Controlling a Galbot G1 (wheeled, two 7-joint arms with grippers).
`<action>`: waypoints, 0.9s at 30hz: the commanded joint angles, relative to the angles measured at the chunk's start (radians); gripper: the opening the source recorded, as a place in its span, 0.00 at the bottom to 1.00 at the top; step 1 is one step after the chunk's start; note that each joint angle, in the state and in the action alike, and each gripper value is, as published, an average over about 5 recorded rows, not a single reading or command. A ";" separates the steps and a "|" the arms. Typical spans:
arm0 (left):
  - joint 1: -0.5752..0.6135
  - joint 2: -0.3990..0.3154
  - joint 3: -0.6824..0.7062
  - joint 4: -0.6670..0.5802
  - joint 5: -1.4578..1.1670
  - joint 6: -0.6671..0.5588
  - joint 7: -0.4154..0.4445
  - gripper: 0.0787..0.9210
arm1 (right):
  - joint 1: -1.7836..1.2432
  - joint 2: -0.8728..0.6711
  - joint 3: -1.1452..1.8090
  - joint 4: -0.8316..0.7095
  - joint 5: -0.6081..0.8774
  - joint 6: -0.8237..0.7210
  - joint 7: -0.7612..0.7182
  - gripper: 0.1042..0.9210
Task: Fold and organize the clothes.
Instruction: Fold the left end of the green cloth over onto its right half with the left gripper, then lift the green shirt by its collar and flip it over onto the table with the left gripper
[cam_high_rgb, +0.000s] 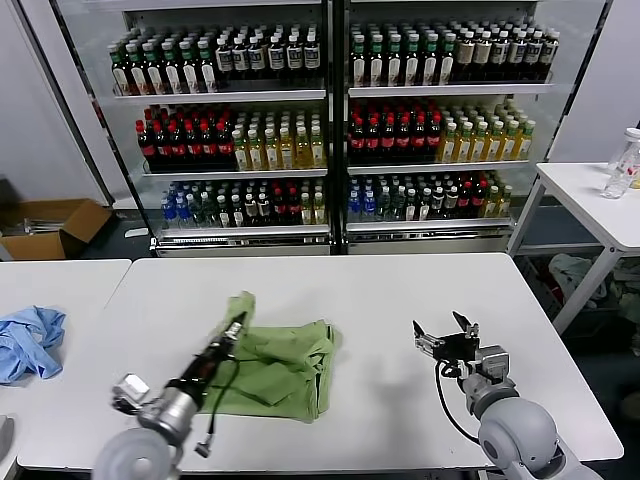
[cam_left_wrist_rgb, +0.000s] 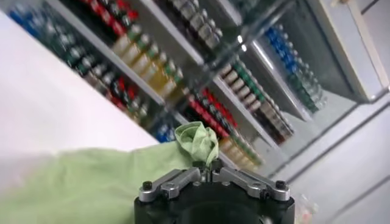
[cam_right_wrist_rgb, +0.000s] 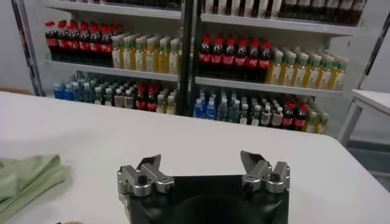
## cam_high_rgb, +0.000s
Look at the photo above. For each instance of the silver metal rods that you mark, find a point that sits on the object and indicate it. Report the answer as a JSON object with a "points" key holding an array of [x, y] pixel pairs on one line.
{"points": [[35, 226]]}

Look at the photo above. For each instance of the clear plastic bottle white cap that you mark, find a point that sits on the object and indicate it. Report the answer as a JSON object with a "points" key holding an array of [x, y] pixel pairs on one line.
{"points": [[620, 170]]}

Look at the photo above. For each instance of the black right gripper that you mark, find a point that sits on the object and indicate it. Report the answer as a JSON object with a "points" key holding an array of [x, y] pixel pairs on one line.
{"points": [[457, 347]]}

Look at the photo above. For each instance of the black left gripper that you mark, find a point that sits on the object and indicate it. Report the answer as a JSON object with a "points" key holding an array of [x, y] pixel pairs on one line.
{"points": [[207, 367]]}

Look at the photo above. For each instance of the green tinted water bottle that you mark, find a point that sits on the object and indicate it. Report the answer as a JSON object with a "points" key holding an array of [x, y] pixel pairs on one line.
{"points": [[209, 212], [398, 205], [384, 205], [196, 212]]}

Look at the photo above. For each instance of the yellow juice bottle green cap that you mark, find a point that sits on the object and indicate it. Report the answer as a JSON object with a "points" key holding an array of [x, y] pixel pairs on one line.
{"points": [[287, 155], [241, 157], [506, 204], [465, 149], [510, 147], [480, 148], [256, 157], [306, 212], [493, 205], [303, 154], [495, 148], [272, 156], [319, 152], [450, 149], [526, 146], [319, 212]]}

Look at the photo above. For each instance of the small white floor object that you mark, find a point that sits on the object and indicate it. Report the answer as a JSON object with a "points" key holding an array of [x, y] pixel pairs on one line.
{"points": [[136, 232]]}

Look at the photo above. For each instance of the dark tea bottle green cap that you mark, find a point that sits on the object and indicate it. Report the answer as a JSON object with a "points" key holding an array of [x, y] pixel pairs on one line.
{"points": [[171, 75], [430, 69], [412, 69], [359, 70], [237, 214], [394, 70], [153, 75], [376, 70], [119, 75], [207, 74], [223, 214], [425, 207], [136, 75], [189, 74], [448, 68], [411, 207]]}

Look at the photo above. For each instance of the grey white cloth pile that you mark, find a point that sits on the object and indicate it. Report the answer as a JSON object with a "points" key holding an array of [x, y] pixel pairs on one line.
{"points": [[570, 272]]}

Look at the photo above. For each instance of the light green t-shirt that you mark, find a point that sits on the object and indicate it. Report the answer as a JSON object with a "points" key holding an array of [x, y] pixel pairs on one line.
{"points": [[280, 360]]}

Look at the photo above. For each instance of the blue label water bottle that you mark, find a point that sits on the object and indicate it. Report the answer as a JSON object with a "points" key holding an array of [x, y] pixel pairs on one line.
{"points": [[168, 212], [354, 206], [182, 212], [369, 206]]}

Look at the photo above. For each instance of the dark drink bottle navy label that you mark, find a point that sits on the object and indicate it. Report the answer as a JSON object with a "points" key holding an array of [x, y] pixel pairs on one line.
{"points": [[241, 61], [295, 59], [312, 58], [276, 60], [224, 62], [551, 53], [500, 55], [535, 53], [517, 54], [257, 60]]}

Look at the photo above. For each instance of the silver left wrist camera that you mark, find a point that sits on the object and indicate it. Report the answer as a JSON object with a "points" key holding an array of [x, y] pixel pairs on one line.
{"points": [[131, 391]]}

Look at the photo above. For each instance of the open cardboard box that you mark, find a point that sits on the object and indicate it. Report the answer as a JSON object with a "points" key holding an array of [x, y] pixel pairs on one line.
{"points": [[45, 245]]}

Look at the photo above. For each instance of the white side table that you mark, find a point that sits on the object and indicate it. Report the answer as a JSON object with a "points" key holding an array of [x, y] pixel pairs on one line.
{"points": [[575, 185]]}

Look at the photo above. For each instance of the white beverage display cabinet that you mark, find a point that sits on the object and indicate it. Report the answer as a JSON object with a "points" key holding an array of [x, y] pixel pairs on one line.
{"points": [[220, 96], [450, 91]]}

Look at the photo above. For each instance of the cola bottle red cap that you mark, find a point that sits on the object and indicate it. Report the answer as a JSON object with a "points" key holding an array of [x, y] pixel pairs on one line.
{"points": [[144, 149], [419, 142], [373, 142], [209, 149], [479, 201], [293, 209], [388, 142], [404, 142], [193, 149], [357, 142], [434, 142], [465, 201], [176, 149], [225, 149], [160, 149], [278, 209]]}

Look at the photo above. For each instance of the crumpled light blue shirt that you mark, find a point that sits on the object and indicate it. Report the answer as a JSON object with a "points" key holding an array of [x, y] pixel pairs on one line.
{"points": [[30, 345]]}

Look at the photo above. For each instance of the dark drink bottle beige label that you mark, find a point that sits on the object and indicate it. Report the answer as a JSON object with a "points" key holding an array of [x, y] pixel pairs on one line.
{"points": [[264, 210], [465, 55], [250, 210], [438, 202], [483, 54], [451, 202]]}

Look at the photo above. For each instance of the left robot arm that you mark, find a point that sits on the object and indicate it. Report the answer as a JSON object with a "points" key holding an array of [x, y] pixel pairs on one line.
{"points": [[130, 455]]}

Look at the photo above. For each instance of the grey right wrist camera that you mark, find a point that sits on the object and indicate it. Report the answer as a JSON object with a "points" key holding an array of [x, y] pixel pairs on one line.
{"points": [[492, 365]]}

